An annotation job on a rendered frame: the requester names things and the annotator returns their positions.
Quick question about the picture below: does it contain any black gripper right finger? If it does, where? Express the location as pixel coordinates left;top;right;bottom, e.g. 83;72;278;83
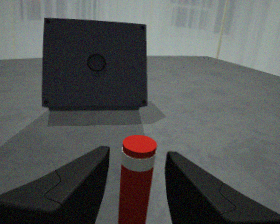
165;151;280;224

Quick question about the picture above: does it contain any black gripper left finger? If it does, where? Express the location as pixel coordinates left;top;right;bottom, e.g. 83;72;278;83
0;146;110;224

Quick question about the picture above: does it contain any dark grey sloped panel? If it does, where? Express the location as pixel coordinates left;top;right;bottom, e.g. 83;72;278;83
41;17;147;111

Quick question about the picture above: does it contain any red peg with white band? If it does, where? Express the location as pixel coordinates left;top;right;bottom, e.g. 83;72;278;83
117;134;156;224

